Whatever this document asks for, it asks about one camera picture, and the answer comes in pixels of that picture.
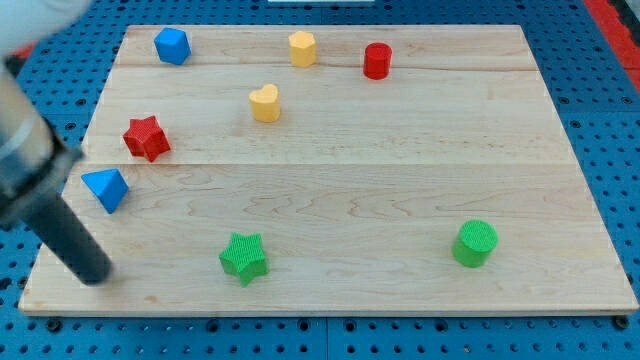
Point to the red star block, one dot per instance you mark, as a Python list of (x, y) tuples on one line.
[(146, 138)]

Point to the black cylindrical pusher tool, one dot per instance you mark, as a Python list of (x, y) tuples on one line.
[(37, 203)]

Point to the wooden board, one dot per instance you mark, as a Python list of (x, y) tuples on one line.
[(358, 190)]

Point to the blue cube block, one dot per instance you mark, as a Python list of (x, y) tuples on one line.
[(172, 46)]

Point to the green star block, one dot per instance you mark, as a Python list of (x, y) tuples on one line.
[(244, 257)]

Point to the yellow heart block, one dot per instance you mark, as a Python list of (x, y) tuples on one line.
[(265, 104)]

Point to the red cylinder block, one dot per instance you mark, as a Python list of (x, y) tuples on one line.
[(377, 60)]

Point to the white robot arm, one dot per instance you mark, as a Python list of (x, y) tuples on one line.
[(34, 161)]

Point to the green cylinder block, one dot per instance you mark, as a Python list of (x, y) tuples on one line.
[(474, 243)]

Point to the blue triangle block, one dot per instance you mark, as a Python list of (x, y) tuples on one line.
[(108, 186)]

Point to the yellow hexagon block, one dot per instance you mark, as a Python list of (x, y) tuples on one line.
[(302, 47)]

